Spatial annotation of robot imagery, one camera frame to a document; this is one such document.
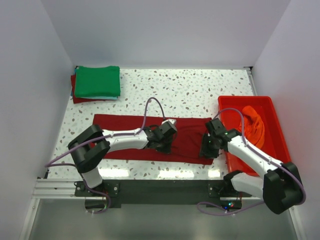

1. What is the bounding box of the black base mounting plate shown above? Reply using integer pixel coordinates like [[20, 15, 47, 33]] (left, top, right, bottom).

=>
[[74, 179, 242, 210]]

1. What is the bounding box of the crumpled orange t shirt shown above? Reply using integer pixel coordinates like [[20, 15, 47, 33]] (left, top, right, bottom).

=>
[[242, 105, 265, 149]]

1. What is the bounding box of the folded dark red t shirt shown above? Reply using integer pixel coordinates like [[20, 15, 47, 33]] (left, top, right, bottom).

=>
[[70, 74, 104, 104]]

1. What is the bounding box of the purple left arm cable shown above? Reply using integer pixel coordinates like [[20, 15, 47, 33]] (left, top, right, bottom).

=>
[[44, 96, 167, 214]]

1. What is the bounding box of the red plastic bin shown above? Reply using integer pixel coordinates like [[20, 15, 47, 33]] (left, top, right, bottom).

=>
[[218, 96, 292, 177]]

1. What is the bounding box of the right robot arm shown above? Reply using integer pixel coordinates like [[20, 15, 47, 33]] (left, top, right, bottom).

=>
[[200, 118, 306, 215]]

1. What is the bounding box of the dark red t shirt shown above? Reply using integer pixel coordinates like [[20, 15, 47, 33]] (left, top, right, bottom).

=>
[[70, 74, 104, 104], [93, 114, 214, 165]]

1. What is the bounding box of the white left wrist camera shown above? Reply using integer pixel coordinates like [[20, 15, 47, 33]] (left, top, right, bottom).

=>
[[161, 118, 177, 126]]

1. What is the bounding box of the folded green t shirt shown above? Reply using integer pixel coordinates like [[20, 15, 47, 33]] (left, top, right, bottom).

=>
[[74, 65, 121, 98]]

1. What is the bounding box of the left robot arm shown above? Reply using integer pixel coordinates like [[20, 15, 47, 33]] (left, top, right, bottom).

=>
[[67, 119, 178, 189]]

